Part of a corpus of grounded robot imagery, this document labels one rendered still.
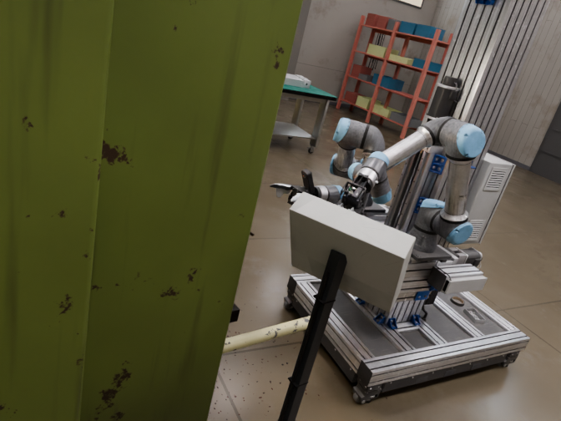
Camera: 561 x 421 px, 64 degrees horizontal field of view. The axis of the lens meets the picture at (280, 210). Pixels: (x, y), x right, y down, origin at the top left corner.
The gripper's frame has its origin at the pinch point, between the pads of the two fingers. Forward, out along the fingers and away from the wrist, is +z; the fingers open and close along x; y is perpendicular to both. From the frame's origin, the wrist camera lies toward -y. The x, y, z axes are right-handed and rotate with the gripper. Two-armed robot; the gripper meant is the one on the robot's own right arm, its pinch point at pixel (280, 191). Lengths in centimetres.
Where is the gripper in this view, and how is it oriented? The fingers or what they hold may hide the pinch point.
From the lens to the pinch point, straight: 185.2
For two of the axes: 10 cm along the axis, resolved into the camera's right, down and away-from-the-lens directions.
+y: -2.3, 9.0, 3.8
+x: -5.7, -4.4, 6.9
